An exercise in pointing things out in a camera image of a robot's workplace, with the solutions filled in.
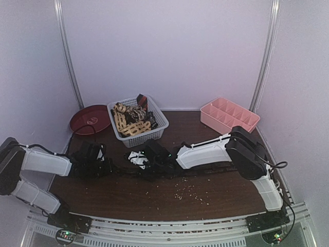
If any dark brown red patterned tie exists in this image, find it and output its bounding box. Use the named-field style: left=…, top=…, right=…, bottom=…
left=113, top=162, right=237, bottom=181

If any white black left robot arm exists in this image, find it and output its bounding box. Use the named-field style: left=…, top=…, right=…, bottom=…
left=1, top=137, right=113, bottom=228

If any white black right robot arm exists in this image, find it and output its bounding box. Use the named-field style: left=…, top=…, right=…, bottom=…
left=130, top=126, right=288, bottom=227

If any grey plastic mesh basket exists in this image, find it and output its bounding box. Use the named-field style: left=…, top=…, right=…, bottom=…
left=107, top=95, right=169, bottom=148

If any dark red round plate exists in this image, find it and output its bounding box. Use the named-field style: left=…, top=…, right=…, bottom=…
left=69, top=104, right=111, bottom=135

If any yellow insect patterned tie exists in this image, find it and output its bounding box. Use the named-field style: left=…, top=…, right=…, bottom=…
left=111, top=102, right=152, bottom=137

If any brown cream patterned tie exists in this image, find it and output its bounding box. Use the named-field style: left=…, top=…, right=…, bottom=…
left=126, top=105, right=146, bottom=122

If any red black striped tie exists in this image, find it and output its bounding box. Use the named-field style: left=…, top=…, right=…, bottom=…
left=136, top=94, right=148, bottom=112

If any pink divided organizer box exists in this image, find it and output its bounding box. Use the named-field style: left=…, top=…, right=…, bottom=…
left=200, top=97, right=260, bottom=134

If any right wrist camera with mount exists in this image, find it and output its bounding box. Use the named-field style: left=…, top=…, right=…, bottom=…
left=128, top=151, right=150, bottom=169

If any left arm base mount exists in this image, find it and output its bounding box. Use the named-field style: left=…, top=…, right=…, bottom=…
left=43, top=206, right=92, bottom=246

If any front aluminium rail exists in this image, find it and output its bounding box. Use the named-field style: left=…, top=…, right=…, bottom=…
left=20, top=203, right=317, bottom=246

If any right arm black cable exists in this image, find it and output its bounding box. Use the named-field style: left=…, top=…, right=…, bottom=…
left=251, top=144, right=296, bottom=227

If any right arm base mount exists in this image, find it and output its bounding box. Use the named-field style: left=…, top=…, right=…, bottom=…
left=245, top=206, right=290, bottom=245

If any left aluminium frame post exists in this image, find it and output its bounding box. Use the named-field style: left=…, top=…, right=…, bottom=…
left=53, top=0, right=84, bottom=110

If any aluminium frame post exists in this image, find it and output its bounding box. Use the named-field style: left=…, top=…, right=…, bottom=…
left=53, top=0, right=84, bottom=110
left=249, top=0, right=281, bottom=113

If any right aluminium frame post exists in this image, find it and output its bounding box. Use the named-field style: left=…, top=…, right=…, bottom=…
left=249, top=0, right=281, bottom=113

